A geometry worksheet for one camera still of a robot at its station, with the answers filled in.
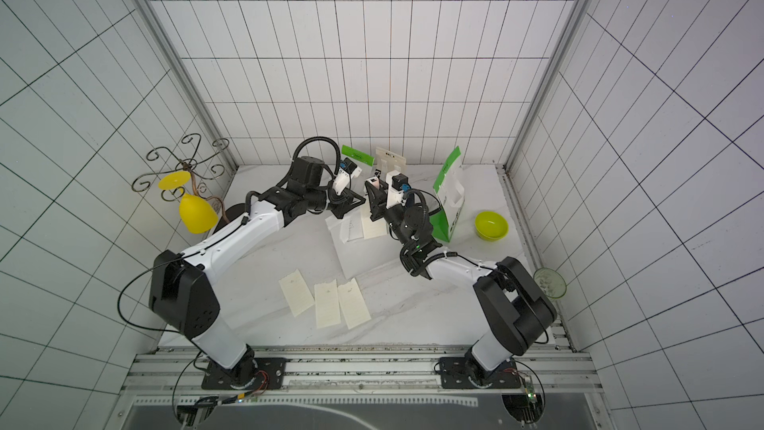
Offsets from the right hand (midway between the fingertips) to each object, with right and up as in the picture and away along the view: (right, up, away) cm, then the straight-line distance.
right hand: (376, 174), depth 78 cm
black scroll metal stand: (-63, +4, +8) cm, 64 cm away
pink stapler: (-1, -2, -2) cm, 3 cm away
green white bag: (-6, +7, +12) cm, 15 cm away
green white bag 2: (+22, -3, +12) cm, 25 cm away
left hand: (-5, -8, +3) cm, 10 cm away
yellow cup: (-50, -11, +2) cm, 51 cm away
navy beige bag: (+3, +5, +13) cm, 14 cm away
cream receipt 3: (-15, -38, +8) cm, 42 cm away
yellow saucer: (-52, -2, -4) cm, 52 cm away
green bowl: (+39, -17, +22) cm, 48 cm away
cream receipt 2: (-24, -35, +8) cm, 43 cm away
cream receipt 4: (-7, -38, +6) cm, 39 cm away
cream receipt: (-1, -15, +5) cm, 16 cm away
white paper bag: (-7, -23, +6) cm, 24 cm away
